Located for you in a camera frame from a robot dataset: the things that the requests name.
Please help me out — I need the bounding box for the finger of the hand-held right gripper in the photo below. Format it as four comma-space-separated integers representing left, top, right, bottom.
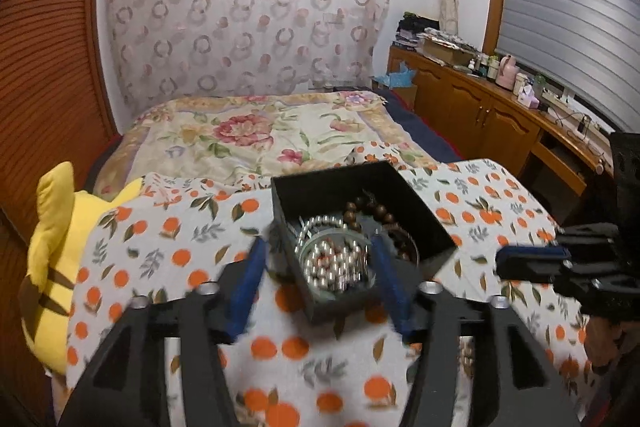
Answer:
555, 223, 621, 251
495, 244, 576, 283

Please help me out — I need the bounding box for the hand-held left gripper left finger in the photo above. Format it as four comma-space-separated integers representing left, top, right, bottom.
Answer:
59, 237, 268, 427

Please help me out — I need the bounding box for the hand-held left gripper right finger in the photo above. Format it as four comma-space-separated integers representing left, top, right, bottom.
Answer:
372, 237, 581, 427

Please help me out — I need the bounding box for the pearl bead necklace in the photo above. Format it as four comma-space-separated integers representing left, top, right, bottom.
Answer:
292, 216, 376, 293

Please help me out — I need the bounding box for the brown wooden bead bracelet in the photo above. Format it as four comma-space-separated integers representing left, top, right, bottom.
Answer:
344, 199, 421, 266

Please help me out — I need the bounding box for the black square box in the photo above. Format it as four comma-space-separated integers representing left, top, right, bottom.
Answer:
270, 160, 458, 326

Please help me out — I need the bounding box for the person's right hand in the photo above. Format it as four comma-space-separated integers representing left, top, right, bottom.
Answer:
582, 314, 633, 376

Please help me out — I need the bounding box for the orange fruit print cloth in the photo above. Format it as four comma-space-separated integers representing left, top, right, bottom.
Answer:
65, 142, 597, 427

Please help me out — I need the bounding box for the white power strip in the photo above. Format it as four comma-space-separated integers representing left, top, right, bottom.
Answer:
542, 89, 576, 108

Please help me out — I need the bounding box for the long wooden cabinet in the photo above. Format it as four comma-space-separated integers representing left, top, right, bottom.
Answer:
387, 44, 617, 214

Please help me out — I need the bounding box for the floral blanket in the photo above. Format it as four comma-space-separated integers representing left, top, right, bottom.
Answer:
92, 91, 441, 196

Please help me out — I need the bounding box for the dark blue bed sheet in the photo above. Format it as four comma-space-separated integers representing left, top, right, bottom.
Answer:
372, 88, 466, 164

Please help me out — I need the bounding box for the pink thermos jug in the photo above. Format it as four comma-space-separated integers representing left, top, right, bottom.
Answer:
495, 55, 519, 89

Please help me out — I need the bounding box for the small brown cardboard box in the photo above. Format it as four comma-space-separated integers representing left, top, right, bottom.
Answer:
392, 84, 419, 110

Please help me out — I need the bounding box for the yellow plush toy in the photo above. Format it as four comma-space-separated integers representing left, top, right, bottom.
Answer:
19, 162, 146, 376

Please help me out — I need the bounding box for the grey window blind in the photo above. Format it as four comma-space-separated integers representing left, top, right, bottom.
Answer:
495, 0, 640, 134

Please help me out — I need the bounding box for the blue plastic bag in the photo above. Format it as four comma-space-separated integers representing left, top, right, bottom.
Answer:
375, 62, 419, 89

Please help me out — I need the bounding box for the flat cardboard box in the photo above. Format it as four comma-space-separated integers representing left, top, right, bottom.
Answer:
417, 32, 479, 68

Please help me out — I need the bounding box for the stack of folded clothes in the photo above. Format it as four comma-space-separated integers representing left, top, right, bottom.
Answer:
396, 12, 441, 53

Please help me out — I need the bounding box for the circle print sheer curtain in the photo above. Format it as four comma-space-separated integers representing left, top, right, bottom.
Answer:
100, 0, 392, 120

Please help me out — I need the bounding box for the wooden louvered wardrobe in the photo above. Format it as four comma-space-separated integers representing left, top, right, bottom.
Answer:
0, 0, 119, 408

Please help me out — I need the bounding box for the black charger cable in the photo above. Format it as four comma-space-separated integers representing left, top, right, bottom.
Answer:
550, 109, 609, 158

